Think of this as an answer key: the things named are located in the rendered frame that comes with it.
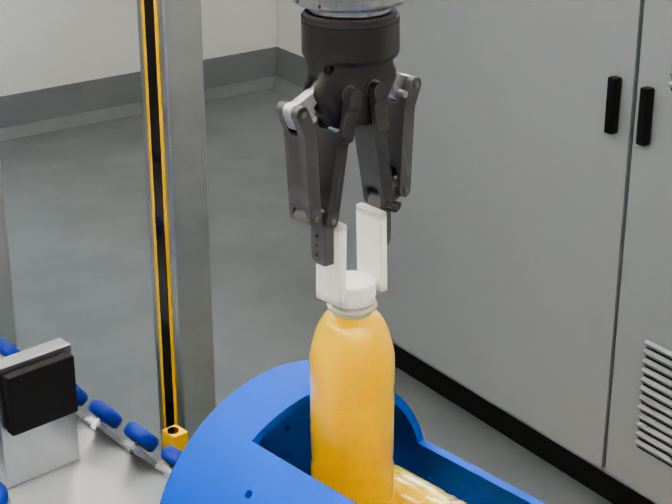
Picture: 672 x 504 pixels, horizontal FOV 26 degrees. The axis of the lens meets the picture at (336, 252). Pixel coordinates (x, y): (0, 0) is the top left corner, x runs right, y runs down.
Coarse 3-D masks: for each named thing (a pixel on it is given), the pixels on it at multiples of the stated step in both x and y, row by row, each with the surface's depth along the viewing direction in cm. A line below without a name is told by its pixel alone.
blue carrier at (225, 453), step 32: (256, 384) 129; (288, 384) 128; (224, 416) 126; (256, 416) 125; (288, 416) 133; (192, 448) 126; (224, 448) 124; (256, 448) 123; (288, 448) 135; (416, 448) 140; (192, 480) 124; (224, 480) 122; (256, 480) 120; (288, 480) 119; (448, 480) 138; (480, 480) 134
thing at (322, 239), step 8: (296, 208) 113; (296, 216) 113; (304, 216) 112; (320, 224) 113; (312, 232) 114; (320, 232) 114; (328, 232) 114; (312, 240) 115; (320, 240) 114; (328, 240) 114; (312, 248) 115; (320, 248) 114; (328, 248) 114; (312, 256) 115; (320, 256) 114; (328, 256) 115; (320, 264) 115; (328, 264) 115
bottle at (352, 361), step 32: (320, 320) 120; (352, 320) 118; (384, 320) 120; (320, 352) 118; (352, 352) 117; (384, 352) 118; (320, 384) 119; (352, 384) 118; (384, 384) 119; (320, 416) 120; (352, 416) 119; (384, 416) 120; (320, 448) 122; (352, 448) 120; (384, 448) 122; (320, 480) 123; (352, 480) 122; (384, 480) 123
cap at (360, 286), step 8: (352, 272) 119; (360, 272) 119; (352, 280) 118; (360, 280) 118; (368, 280) 118; (352, 288) 117; (360, 288) 117; (368, 288) 117; (352, 296) 117; (360, 296) 117; (368, 296) 117; (352, 304) 117; (360, 304) 117; (368, 304) 118
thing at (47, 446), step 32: (32, 352) 167; (64, 352) 168; (0, 384) 164; (32, 384) 165; (64, 384) 168; (0, 416) 165; (32, 416) 166; (64, 416) 172; (0, 448) 167; (32, 448) 170; (64, 448) 173; (0, 480) 170
